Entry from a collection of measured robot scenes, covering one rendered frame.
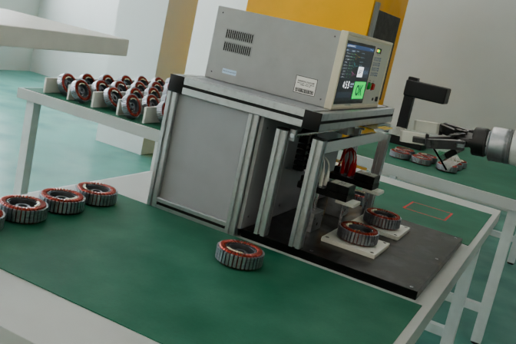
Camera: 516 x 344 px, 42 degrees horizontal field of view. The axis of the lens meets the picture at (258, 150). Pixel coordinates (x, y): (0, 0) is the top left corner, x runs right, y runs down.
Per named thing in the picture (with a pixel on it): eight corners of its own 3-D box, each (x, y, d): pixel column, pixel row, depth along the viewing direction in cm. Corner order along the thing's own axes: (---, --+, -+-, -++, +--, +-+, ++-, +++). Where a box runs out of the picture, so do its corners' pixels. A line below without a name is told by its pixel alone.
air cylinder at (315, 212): (320, 227, 190) (324, 209, 189) (310, 233, 184) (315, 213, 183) (304, 222, 192) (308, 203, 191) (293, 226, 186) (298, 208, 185)
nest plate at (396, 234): (409, 231, 208) (410, 227, 207) (397, 240, 194) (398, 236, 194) (364, 216, 214) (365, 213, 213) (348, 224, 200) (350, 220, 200)
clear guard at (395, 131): (461, 162, 209) (466, 143, 208) (446, 170, 188) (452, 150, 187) (362, 135, 222) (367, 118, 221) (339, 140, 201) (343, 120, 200)
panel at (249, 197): (328, 194, 233) (348, 110, 227) (240, 229, 173) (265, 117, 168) (325, 193, 233) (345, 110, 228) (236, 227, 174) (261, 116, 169)
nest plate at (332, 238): (388, 247, 186) (390, 243, 186) (373, 259, 172) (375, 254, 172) (339, 230, 192) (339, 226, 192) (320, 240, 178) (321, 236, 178)
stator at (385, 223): (402, 226, 206) (405, 215, 206) (393, 233, 196) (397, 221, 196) (368, 215, 211) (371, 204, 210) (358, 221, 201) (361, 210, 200)
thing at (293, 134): (365, 130, 223) (368, 120, 222) (292, 141, 167) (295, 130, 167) (361, 128, 224) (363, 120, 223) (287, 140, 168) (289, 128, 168)
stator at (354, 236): (381, 242, 185) (384, 229, 184) (371, 250, 175) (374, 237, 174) (343, 229, 189) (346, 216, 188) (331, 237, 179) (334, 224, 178)
